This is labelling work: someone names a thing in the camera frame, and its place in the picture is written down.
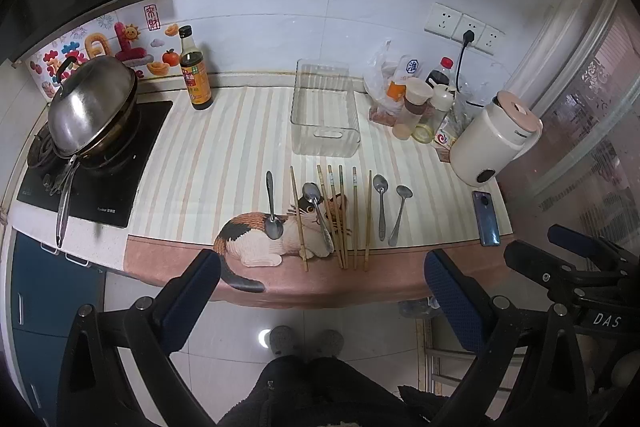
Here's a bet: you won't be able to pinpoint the steel spoon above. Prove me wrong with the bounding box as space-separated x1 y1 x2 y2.
388 184 413 247
372 173 388 242
265 170 283 241
303 182 334 255

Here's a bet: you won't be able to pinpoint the blue kitchen cabinet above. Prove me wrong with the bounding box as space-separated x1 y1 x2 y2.
10 233 105 426

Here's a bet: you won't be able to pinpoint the blue smartphone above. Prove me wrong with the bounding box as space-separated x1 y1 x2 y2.
472 191 500 247

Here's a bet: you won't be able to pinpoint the black induction cooktop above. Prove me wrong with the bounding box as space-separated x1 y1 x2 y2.
17 101 172 228

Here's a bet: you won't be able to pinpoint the person legs and slippers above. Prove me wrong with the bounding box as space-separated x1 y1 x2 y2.
218 325 446 426

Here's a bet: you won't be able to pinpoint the glass jar yellow rim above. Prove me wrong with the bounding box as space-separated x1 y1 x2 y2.
412 84 454 143

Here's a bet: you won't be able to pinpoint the small printed packet box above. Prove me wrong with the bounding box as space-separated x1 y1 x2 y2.
434 114 471 150

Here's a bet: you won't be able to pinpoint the steel wok with lid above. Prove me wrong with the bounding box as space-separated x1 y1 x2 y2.
48 55 138 247

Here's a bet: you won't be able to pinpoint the clear plastic organizer bin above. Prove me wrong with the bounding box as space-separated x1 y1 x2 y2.
290 58 360 158

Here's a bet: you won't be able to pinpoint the red cap dark bottle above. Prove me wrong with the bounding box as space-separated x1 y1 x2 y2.
426 56 454 88

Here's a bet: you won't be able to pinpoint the plastic bag with food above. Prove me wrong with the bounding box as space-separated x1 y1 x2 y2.
363 39 401 128

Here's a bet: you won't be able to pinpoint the white blue logo bottle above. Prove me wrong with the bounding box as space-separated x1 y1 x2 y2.
386 54 423 110

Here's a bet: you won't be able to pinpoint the dark soy sauce bottle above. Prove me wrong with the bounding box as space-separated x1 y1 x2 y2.
179 25 213 110

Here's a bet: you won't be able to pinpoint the black power plug cable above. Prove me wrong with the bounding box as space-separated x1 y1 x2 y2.
453 29 476 93

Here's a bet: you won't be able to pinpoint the colourful wall stickers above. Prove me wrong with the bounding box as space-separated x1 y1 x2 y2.
26 0 181 101

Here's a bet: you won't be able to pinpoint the white wall socket strip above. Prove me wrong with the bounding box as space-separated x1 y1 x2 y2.
424 2 506 55

